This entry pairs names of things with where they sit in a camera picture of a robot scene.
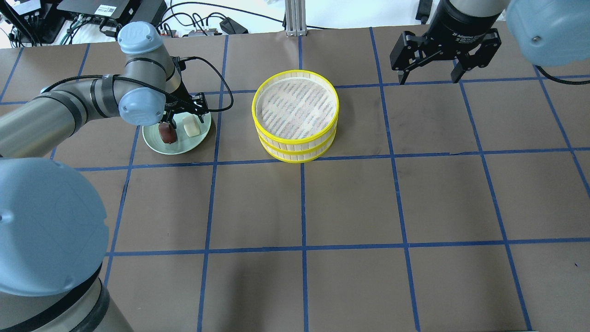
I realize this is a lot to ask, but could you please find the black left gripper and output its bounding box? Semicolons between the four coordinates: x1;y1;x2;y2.
162;95;209;131

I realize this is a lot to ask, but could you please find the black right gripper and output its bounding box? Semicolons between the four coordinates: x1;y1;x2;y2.
389;0;502;85

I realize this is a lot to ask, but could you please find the white bun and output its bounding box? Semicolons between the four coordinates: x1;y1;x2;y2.
183;114;201;138

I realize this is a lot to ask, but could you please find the brown bun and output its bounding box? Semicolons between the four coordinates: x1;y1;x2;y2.
158;122;178;144

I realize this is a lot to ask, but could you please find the yellow steamer layer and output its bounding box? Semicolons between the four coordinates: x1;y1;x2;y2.
257;126;337;163
251;70;341;144

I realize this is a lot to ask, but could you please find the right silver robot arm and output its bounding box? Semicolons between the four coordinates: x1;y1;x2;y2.
389;0;590;85

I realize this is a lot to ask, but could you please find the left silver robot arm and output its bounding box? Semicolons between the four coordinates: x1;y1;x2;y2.
1;22;209;332

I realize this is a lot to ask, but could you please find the light green plate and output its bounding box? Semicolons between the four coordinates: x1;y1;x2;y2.
142;113;212;155

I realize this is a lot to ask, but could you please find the black power adapter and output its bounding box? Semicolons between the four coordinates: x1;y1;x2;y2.
219;17;249;35

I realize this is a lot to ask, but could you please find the black electronics box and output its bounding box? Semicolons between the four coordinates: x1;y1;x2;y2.
57;0;167;27

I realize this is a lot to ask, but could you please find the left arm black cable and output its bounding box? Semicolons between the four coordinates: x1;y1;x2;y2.
39;56;234;113

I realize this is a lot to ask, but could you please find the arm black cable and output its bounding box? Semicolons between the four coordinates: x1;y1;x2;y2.
39;56;234;113
535;66;590;86

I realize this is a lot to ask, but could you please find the aluminium frame post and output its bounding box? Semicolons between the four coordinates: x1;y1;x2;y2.
284;0;308;36

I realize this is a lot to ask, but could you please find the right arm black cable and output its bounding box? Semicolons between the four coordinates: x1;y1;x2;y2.
535;66;590;86

